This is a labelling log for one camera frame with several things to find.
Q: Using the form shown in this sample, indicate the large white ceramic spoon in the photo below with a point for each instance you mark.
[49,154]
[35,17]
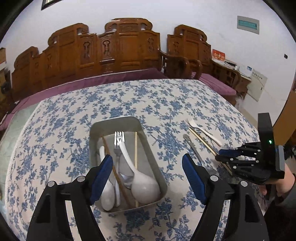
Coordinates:
[145,189]

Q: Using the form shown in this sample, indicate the wooden side table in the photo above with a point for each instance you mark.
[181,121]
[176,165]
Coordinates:
[231,77]

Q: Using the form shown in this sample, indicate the white electrical panel box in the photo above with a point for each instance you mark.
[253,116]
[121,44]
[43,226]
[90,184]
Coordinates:
[257,85]

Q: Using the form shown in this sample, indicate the metal rectangular tray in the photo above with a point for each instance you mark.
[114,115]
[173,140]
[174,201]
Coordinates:
[145,159]

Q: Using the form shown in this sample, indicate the white plastic fork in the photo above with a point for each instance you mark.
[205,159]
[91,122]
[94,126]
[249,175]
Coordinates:
[192,123]

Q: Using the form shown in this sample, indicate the right human hand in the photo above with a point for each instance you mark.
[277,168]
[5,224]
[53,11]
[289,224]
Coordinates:
[285,185]

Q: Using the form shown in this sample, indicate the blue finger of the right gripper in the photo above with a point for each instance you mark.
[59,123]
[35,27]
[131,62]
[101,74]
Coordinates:
[229,152]
[223,158]

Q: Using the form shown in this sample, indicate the dark brown chopstick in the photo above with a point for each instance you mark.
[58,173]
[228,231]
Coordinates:
[119,180]
[203,141]

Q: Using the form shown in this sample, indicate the light chopstick in tray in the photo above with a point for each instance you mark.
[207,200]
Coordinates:
[135,160]

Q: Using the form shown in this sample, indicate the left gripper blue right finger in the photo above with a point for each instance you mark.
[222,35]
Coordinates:
[196,183]

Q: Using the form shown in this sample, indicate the green wall plaque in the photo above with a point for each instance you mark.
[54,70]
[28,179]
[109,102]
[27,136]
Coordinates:
[248,24]

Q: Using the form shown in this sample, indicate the purple armchair cushion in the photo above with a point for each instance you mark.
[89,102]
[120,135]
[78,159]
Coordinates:
[217,85]

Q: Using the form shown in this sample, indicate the light bamboo chopstick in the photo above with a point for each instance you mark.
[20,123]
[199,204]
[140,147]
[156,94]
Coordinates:
[194,132]

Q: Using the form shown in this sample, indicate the purple sofa cushion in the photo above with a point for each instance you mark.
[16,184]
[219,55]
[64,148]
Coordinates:
[151,73]

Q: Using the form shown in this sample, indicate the white router box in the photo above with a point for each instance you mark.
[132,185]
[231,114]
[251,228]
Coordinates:
[245,70]

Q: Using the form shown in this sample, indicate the steel smiley spoon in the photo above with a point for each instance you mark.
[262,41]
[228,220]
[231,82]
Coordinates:
[210,170]

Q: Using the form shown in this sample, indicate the red sign card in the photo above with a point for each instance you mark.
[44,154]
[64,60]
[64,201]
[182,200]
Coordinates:
[218,55]

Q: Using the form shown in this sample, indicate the white spoon in tray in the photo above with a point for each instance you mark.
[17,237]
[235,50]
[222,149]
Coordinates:
[108,196]

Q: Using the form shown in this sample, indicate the carved wooden armchair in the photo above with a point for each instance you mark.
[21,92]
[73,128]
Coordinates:
[191,43]

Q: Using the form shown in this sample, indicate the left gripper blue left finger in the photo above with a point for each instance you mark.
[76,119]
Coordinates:
[101,175]

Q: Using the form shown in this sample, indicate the carved wooden sofa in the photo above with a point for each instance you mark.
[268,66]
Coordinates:
[73,53]

